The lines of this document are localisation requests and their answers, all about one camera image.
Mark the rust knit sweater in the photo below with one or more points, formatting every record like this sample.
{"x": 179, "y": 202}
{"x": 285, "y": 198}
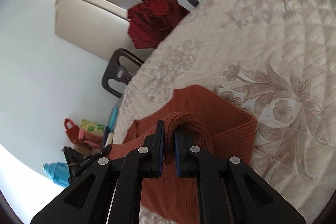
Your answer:
{"x": 225, "y": 121}

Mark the red gift bag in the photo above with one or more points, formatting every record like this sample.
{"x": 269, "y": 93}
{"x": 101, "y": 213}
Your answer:
{"x": 71, "y": 132}

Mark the pink bottle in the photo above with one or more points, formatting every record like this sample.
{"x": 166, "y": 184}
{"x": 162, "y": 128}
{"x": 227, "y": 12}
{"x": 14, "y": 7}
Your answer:
{"x": 89, "y": 138}

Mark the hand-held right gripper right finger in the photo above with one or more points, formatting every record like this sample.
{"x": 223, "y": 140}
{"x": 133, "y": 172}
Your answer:
{"x": 178, "y": 153}

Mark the red plaid shirt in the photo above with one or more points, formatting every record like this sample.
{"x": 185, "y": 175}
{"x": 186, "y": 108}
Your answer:
{"x": 152, "y": 19}

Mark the beige standing air conditioner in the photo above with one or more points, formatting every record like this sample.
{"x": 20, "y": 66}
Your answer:
{"x": 86, "y": 11}

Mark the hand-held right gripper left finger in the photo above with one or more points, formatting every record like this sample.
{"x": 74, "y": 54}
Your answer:
{"x": 158, "y": 145}

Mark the turquoise plastic jug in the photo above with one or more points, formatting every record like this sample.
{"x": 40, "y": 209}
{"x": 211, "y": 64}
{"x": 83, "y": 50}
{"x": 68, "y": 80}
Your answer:
{"x": 56, "y": 172}

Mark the beige quilted floral tablecloth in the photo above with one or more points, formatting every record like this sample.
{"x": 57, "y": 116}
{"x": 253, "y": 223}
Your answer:
{"x": 262, "y": 29}

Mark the green floral bag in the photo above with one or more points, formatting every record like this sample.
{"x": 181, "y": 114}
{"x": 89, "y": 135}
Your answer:
{"x": 92, "y": 126}

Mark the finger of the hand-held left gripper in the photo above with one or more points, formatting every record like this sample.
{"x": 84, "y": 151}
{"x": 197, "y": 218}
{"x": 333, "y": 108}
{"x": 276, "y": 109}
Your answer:
{"x": 103, "y": 150}

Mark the turquoise flat tray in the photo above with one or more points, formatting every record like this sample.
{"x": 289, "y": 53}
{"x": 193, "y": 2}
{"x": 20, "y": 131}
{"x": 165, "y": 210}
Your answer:
{"x": 114, "y": 116}

